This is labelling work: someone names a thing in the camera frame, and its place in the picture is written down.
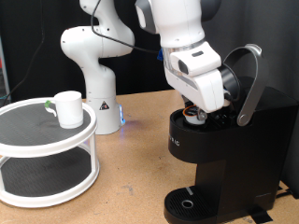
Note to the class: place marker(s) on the dark grey partition panel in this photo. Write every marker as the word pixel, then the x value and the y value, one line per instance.
pixel 280 31

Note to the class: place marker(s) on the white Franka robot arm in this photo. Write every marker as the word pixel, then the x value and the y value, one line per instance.
pixel 99 77

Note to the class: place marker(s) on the white two-tier turntable shelf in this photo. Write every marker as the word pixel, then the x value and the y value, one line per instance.
pixel 46 149

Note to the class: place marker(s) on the black tape strip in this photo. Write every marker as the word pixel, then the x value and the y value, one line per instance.
pixel 261 216

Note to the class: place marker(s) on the black Keurig coffee machine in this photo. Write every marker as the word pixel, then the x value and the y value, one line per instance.
pixel 249 155

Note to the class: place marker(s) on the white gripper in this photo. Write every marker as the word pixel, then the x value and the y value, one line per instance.
pixel 196 90

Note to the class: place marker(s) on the orange-rimmed coffee pod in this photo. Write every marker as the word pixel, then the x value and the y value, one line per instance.
pixel 191 120

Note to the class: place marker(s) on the black backdrop curtain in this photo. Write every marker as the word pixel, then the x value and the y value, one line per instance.
pixel 146 74

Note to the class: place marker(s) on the grey metal frame post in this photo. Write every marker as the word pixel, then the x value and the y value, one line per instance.
pixel 3 77

